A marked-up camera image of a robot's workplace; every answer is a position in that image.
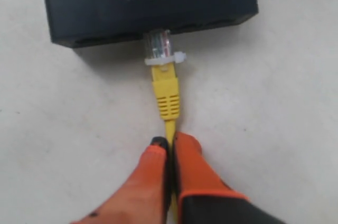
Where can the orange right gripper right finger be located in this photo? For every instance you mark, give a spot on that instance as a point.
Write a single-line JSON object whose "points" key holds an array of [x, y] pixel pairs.
{"points": [[202, 196]]}

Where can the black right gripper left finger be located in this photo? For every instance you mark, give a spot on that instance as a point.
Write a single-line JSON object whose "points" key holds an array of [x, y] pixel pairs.
{"points": [[145, 196]]}

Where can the black network switch box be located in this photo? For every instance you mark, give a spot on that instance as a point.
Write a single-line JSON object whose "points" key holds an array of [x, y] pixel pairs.
{"points": [[83, 23]]}

